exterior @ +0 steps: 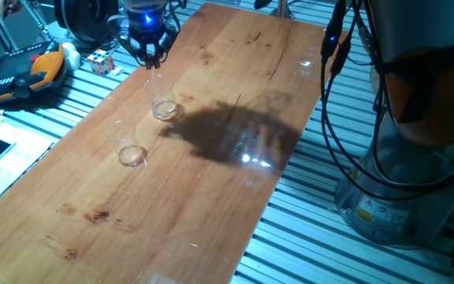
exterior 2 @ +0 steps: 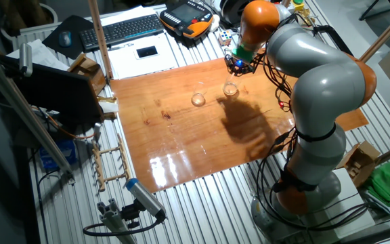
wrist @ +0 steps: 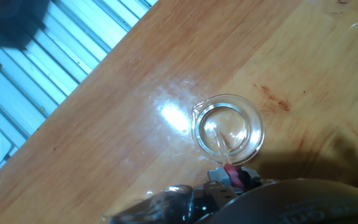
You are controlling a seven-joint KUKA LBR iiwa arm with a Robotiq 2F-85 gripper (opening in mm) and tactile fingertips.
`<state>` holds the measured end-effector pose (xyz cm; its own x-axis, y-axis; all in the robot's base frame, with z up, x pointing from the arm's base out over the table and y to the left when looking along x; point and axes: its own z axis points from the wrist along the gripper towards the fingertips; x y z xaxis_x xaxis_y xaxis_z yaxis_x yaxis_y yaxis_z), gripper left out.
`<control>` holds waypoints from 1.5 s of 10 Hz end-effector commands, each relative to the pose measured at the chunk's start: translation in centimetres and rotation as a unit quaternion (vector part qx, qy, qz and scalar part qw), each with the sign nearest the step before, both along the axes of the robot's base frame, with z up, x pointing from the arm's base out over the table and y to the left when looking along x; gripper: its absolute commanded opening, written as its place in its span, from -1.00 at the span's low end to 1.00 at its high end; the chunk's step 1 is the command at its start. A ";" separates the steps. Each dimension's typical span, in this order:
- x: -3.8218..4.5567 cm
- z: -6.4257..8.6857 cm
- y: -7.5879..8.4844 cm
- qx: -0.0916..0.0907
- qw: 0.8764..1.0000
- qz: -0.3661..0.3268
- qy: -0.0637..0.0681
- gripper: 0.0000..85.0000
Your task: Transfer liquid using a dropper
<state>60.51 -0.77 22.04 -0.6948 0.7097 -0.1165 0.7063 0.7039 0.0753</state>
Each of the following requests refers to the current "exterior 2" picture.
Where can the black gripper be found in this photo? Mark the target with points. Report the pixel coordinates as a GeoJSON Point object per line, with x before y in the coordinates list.
{"type": "Point", "coordinates": [239, 63]}

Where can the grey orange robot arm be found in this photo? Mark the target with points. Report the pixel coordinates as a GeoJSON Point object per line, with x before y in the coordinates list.
{"type": "Point", "coordinates": [327, 84]}

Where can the green wrist adapter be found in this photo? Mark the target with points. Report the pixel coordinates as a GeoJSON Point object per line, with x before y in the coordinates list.
{"type": "Point", "coordinates": [240, 52]}

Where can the clear glass beaker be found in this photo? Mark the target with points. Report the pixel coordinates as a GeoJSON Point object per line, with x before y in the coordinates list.
{"type": "Point", "coordinates": [230, 89]}
{"type": "Point", "coordinates": [198, 100]}

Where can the colourful puzzle cube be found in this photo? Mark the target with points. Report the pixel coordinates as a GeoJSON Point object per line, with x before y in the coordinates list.
{"type": "Point", "coordinates": [225, 38]}

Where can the white figurine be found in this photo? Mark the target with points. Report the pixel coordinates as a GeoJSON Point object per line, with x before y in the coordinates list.
{"type": "Point", "coordinates": [215, 22]}

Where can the black round spool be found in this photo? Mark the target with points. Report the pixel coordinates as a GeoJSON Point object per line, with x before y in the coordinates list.
{"type": "Point", "coordinates": [230, 10]}

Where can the orange black teach pendant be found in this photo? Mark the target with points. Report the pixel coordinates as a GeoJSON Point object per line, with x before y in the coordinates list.
{"type": "Point", "coordinates": [185, 15]}

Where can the brass fitting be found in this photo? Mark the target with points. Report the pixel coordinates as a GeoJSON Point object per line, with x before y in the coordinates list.
{"type": "Point", "coordinates": [305, 15]}

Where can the yellow button box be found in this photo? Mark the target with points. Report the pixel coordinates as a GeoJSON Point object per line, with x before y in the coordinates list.
{"type": "Point", "coordinates": [298, 6]}

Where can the wooden board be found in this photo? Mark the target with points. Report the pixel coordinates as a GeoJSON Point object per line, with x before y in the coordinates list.
{"type": "Point", "coordinates": [188, 145]}

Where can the white smartphone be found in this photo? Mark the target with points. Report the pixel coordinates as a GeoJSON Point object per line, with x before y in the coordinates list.
{"type": "Point", "coordinates": [146, 51]}

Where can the white printed paper sheet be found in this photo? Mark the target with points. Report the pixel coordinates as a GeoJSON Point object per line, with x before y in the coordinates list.
{"type": "Point", "coordinates": [130, 69]}

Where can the black computer keyboard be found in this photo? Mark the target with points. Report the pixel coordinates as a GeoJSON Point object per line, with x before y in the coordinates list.
{"type": "Point", "coordinates": [120, 32]}

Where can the wooden rack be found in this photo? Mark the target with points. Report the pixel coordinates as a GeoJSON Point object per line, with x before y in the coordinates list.
{"type": "Point", "coordinates": [124, 159]}

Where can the wooden block stand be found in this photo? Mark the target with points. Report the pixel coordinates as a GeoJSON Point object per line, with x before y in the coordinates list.
{"type": "Point", "coordinates": [90, 72]}

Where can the cardboard box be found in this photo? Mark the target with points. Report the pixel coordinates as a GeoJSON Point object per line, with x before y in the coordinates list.
{"type": "Point", "coordinates": [357, 162]}

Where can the white robot platform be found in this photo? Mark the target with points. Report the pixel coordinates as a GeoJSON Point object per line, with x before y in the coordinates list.
{"type": "Point", "coordinates": [344, 183]}

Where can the black mouse pad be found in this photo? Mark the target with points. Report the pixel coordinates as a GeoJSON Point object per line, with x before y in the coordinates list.
{"type": "Point", "coordinates": [76, 22]}

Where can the black monitor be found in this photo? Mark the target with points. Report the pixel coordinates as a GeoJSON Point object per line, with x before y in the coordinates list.
{"type": "Point", "coordinates": [56, 91]}

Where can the blue packet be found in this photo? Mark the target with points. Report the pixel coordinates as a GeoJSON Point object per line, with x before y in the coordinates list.
{"type": "Point", "coordinates": [59, 154]}

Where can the aluminium profile beam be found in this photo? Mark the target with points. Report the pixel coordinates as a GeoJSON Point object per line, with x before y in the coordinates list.
{"type": "Point", "coordinates": [22, 112]}

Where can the silver depth camera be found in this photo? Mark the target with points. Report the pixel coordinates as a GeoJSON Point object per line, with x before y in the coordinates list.
{"type": "Point", "coordinates": [25, 59]}
{"type": "Point", "coordinates": [146, 198]}

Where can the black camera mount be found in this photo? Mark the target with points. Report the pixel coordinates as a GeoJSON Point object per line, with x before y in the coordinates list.
{"type": "Point", "coordinates": [130, 213]}

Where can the short aluminium profile post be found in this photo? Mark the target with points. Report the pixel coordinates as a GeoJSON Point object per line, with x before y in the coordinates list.
{"type": "Point", "coordinates": [113, 220]}

